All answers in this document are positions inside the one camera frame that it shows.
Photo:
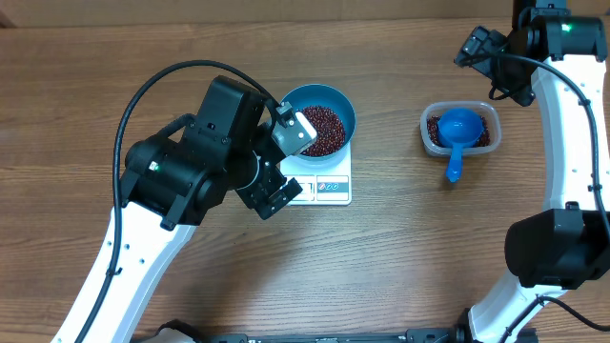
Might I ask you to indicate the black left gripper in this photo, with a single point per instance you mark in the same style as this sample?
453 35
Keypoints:
274 181

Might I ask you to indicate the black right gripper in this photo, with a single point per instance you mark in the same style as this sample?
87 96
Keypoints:
522 93

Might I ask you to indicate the blue plastic measuring scoop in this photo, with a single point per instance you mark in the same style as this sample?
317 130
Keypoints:
458 129

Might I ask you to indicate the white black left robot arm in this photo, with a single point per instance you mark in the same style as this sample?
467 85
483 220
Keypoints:
234 143

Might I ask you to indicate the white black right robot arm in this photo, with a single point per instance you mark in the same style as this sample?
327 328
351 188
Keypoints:
556 60

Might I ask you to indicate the white digital kitchen scale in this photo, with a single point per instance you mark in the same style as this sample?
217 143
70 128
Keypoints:
325 180

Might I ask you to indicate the red beans in bowl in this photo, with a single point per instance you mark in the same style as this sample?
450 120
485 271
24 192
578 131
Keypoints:
330 131

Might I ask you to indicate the teal metal bowl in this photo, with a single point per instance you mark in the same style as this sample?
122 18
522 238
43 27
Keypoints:
325 96

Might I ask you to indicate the clear plastic bean container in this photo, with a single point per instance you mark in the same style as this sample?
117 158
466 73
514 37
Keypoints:
492 134

